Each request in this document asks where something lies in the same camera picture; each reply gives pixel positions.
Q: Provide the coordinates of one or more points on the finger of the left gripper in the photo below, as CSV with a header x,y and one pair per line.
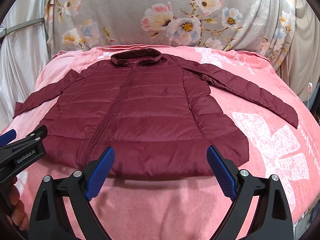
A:
x,y
7,137
20,154

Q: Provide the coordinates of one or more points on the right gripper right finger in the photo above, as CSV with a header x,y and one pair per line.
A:
x,y
272,217

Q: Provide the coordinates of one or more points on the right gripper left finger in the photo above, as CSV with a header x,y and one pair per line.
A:
x,y
49,219

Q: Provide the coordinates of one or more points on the maroon quilted down jacket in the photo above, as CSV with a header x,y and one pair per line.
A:
x,y
155,110

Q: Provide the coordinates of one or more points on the person's left hand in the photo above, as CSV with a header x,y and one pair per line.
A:
x,y
18,216

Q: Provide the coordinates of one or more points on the silver satin curtain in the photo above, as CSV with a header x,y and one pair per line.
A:
x,y
24,54

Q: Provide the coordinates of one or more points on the beige bed sheet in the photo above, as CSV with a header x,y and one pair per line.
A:
x,y
300,68

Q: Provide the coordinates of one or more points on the grey floral duvet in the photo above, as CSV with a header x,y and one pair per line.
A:
x,y
263,26

